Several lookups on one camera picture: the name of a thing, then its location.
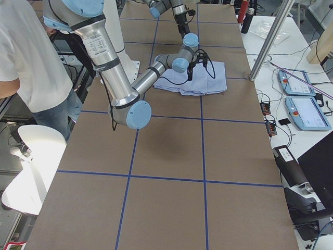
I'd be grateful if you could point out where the white curved chair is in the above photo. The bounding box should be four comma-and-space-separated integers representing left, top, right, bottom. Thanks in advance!
1, 125, 67, 215

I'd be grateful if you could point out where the black water bottle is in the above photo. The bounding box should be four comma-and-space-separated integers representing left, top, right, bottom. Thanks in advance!
241, 8, 254, 34

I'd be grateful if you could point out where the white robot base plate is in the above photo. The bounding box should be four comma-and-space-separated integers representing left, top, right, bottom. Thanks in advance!
123, 59, 140, 84

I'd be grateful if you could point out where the upper teach pendant tablet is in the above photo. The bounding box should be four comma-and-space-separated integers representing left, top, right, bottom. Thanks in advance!
278, 69, 315, 97

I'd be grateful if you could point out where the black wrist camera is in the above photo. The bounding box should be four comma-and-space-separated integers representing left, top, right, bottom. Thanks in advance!
195, 51, 209, 68
187, 9, 196, 16

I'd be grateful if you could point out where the grey aluminium frame post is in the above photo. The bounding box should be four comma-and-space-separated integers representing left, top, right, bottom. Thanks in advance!
249, 0, 294, 81

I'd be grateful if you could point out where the teach pendant tablet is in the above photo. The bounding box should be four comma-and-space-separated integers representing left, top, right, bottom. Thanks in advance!
285, 96, 331, 131
278, 69, 315, 97

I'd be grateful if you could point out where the red bottle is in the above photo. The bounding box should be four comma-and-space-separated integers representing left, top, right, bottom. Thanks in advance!
237, 0, 249, 23

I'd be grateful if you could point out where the light blue striped shirt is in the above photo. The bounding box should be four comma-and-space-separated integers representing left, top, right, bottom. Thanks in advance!
153, 61, 227, 96

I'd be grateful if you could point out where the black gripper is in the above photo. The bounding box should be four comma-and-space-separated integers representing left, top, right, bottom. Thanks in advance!
187, 62, 195, 80
174, 12, 190, 38

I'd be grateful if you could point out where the reacher grabber stick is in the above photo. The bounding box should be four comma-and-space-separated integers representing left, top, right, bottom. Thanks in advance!
269, 61, 333, 100

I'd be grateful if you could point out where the black monitor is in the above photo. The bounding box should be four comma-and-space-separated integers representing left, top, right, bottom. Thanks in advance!
298, 133, 332, 208

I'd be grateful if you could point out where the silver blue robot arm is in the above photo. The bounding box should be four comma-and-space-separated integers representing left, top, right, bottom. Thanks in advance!
43, 1, 199, 130
143, 0, 192, 38

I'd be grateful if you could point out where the person in white shirt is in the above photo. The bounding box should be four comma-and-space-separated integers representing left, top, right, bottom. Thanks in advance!
1, 1, 83, 140

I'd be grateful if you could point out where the lower teach pendant tablet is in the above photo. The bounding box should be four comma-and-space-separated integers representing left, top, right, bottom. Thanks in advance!
285, 96, 331, 131

